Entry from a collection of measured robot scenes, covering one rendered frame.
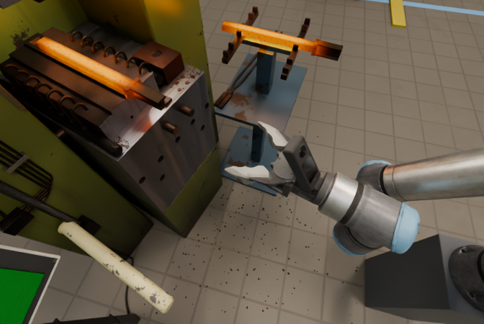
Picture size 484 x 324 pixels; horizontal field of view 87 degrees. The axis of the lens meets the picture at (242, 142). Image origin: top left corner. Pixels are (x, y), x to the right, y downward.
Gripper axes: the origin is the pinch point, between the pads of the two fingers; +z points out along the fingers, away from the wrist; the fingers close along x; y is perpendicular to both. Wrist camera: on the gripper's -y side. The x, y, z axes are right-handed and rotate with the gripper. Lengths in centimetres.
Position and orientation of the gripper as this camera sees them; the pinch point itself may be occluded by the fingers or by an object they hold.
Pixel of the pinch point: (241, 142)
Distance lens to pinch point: 55.8
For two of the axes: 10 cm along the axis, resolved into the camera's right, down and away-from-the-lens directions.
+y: 0.0, 5.3, 8.4
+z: -8.6, -4.3, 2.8
